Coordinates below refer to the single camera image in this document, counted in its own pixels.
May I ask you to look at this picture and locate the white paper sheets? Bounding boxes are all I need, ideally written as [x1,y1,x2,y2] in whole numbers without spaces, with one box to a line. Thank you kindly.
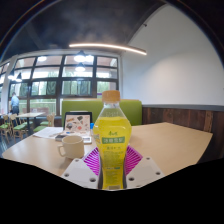
[33,126,64,140]

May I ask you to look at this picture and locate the small dark box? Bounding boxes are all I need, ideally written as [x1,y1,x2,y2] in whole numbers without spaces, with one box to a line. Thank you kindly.
[54,133,68,142]

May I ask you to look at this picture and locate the group of pendant lamps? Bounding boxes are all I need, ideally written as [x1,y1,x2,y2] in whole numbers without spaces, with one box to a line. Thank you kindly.
[7,49,88,84]

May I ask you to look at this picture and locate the long curved ceiling light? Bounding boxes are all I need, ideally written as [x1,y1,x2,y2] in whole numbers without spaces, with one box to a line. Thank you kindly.
[68,42,148,56]

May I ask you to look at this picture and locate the person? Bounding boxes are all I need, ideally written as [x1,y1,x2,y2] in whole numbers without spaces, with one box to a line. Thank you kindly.
[9,92,21,116]

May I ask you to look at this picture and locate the yellow drink bottle orange cap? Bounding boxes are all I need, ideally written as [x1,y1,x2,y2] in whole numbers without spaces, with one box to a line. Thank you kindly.
[92,89,133,191]

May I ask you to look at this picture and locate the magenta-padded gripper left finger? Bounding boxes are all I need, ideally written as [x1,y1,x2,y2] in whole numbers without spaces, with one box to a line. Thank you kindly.
[60,146,101,190]

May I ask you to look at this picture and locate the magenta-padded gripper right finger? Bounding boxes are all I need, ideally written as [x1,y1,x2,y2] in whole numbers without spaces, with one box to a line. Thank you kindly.
[123,144,165,190]

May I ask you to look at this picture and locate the group of wooden green-seated chairs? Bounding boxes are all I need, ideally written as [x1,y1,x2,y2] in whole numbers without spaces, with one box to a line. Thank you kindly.
[0,113,56,142]

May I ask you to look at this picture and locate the green upholstered bench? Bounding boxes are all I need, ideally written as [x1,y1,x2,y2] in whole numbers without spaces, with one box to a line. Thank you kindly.
[60,98,144,127]

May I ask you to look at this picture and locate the wooden dining table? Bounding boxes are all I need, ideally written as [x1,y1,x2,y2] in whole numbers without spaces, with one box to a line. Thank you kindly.
[16,111,45,134]

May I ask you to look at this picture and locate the cream ceramic mug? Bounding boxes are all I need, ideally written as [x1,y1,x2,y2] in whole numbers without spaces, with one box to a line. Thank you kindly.
[57,134,86,160]

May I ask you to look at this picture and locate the laptop with stickered lid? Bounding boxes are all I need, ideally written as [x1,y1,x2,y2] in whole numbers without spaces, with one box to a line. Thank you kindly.
[63,111,94,138]

